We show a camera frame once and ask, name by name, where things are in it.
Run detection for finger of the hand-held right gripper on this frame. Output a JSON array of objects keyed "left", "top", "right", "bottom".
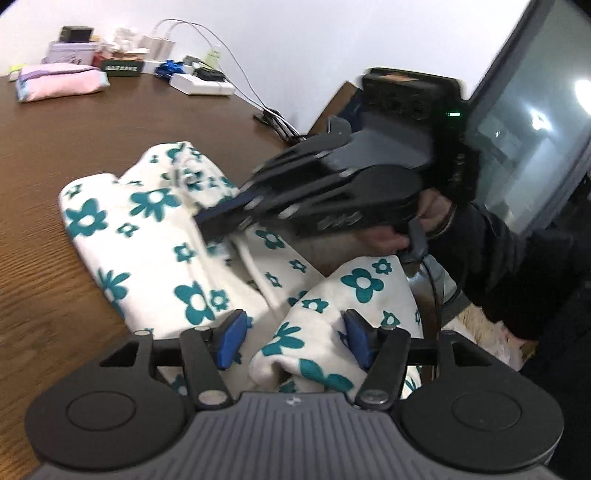
[
  {"left": 249, "top": 117, "right": 352, "bottom": 185},
  {"left": 194, "top": 168, "right": 370, "bottom": 241}
]

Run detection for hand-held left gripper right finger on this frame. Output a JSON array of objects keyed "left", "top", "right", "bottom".
[{"left": 344, "top": 310, "right": 492, "bottom": 411}]

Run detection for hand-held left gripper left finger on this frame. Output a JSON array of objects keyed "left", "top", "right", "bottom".
[{"left": 99, "top": 310, "right": 252, "bottom": 411}]

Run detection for cream teal-flower garment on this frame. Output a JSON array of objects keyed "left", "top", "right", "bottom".
[{"left": 59, "top": 141, "right": 423, "bottom": 400}]

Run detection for pink blue mesh garment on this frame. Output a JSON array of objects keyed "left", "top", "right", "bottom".
[{"left": 16, "top": 64, "right": 110, "bottom": 103}]

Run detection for person's right forearm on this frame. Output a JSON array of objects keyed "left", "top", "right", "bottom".
[{"left": 429, "top": 198, "right": 591, "bottom": 340}]

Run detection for person's right hand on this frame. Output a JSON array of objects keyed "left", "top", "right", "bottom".
[{"left": 360, "top": 189, "right": 458, "bottom": 254}]

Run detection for cardboard box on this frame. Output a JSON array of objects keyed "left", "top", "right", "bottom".
[{"left": 307, "top": 80, "right": 370, "bottom": 139}]

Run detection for white power strip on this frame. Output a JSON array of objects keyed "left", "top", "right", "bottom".
[{"left": 170, "top": 74, "right": 236, "bottom": 97}]

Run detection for dark monitor screen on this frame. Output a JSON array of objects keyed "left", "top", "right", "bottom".
[{"left": 462, "top": 0, "right": 591, "bottom": 241}]

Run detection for dark green tissue box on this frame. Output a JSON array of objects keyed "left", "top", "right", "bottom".
[{"left": 102, "top": 58, "right": 145, "bottom": 78}]

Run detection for grey metal tin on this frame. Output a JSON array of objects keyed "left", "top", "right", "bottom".
[{"left": 44, "top": 41, "right": 102, "bottom": 65}]

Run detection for small black box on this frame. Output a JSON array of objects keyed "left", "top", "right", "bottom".
[{"left": 59, "top": 26, "right": 94, "bottom": 43}]

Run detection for white charging cable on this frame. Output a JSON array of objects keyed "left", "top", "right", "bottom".
[
  {"left": 166, "top": 21, "right": 301, "bottom": 139},
  {"left": 152, "top": 18, "right": 296, "bottom": 139}
]

